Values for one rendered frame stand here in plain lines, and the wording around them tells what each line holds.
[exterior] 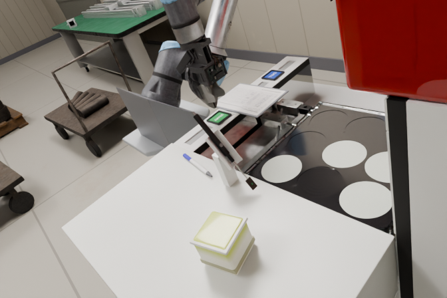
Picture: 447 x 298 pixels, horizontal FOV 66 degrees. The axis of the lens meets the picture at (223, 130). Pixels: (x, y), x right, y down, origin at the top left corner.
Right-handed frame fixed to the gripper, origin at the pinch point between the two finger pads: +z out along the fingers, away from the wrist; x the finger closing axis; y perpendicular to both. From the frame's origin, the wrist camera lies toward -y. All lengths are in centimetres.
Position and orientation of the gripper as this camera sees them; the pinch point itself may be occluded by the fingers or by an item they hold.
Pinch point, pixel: (211, 103)
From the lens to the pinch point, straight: 100.7
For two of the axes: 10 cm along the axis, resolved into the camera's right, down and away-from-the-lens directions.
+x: 6.8, -5.6, 4.7
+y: 6.7, 2.1, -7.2
